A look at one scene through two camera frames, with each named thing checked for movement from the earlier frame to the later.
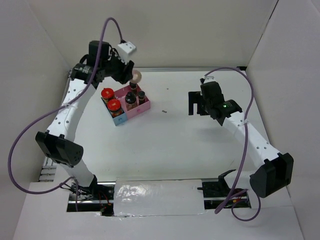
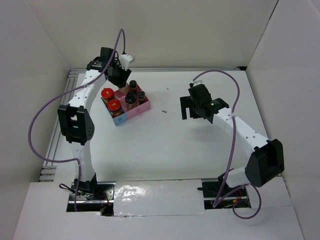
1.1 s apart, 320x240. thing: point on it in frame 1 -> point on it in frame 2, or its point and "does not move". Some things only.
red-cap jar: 107,93 does not move
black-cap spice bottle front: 130,99 does not move
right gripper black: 194,97 -> 187,102
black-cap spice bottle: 142,97 does not move
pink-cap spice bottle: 136,76 -> 124,90
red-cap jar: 114,107 does not move
